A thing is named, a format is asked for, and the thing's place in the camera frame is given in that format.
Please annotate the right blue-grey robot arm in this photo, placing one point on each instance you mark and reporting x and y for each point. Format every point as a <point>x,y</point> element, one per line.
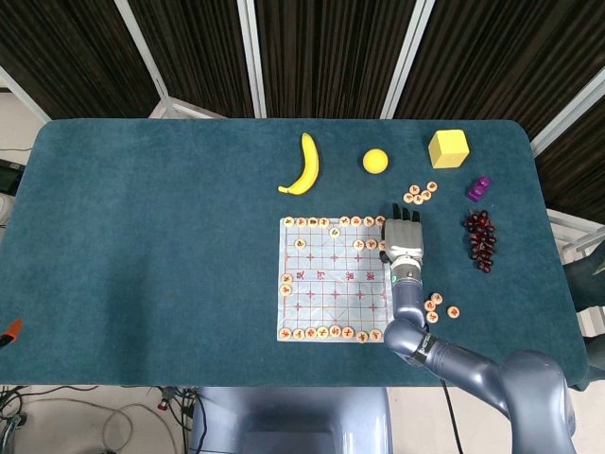
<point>409,307</point>

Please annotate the paper chinese chess board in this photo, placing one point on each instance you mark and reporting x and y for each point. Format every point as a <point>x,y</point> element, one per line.
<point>331,284</point>

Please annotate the purple toy block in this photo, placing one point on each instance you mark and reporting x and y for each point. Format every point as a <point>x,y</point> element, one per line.
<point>479,189</point>

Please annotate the yellow ball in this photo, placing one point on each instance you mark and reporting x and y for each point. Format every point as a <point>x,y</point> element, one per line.
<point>375,161</point>

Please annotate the blue-grey robot torso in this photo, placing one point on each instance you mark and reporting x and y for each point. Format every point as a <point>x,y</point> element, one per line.
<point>288,421</point>

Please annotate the black electronic device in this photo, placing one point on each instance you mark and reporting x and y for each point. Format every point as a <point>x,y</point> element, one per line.
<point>8,176</point>

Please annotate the yellow foam cube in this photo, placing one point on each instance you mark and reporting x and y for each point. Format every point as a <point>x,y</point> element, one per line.
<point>449,151</point>

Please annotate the dark grey chair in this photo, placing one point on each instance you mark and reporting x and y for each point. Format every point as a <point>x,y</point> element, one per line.
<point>586,279</point>

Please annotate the dark slatted partition panel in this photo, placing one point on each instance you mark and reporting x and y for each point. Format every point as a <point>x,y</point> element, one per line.
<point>576,175</point>
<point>198,47</point>
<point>61,47</point>
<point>331,47</point>
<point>496,57</point>

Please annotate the wooden chess piece red character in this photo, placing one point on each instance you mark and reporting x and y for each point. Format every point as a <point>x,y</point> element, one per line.
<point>432,317</point>
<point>335,331</point>
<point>298,335</point>
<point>311,333</point>
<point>429,305</point>
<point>348,332</point>
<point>453,311</point>
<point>436,298</point>
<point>362,337</point>
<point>323,332</point>
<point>285,289</point>
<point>285,334</point>
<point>375,335</point>

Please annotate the round wooden chess piece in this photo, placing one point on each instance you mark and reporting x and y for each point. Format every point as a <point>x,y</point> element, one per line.
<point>432,186</point>
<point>415,188</point>
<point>418,199</point>
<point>426,195</point>
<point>408,197</point>

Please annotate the white metal partition foot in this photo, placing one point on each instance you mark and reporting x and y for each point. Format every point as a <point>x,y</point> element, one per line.
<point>189,110</point>
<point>574,222</point>

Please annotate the yellow toy banana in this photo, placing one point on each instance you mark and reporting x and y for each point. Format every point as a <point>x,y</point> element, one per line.
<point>312,165</point>

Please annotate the grey plug with red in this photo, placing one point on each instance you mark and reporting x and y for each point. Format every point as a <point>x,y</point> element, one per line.
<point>164,403</point>

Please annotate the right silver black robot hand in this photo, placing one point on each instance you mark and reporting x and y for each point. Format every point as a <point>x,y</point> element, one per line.
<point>404,239</point>

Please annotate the teal tablecloth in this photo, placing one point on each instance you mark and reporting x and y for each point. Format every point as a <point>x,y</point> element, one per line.
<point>142,236</point>

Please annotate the dark red grape bunch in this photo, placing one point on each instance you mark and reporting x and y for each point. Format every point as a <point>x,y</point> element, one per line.
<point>481,241</point>

